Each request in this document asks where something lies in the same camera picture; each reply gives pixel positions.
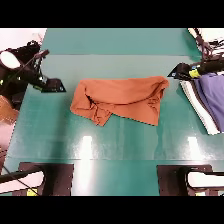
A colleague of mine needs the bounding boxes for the purple garment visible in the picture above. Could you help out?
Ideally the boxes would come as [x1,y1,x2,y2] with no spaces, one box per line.
[194,72,224,133]

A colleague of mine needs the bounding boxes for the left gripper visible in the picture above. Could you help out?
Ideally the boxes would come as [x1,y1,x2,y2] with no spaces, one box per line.
[33,77,62,94]

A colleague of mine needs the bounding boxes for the brown garment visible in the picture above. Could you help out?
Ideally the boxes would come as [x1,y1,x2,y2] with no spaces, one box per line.
[0,94,20,126]

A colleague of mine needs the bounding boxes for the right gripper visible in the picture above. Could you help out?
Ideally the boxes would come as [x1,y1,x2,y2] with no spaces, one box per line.
[171,62,200,81]

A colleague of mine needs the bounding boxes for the white garment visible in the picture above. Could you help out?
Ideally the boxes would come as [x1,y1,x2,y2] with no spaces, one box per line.
[180,79,221,136]

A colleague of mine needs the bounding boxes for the orange T-shirt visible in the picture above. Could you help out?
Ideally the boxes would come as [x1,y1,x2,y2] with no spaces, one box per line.
[69,75,171,127]

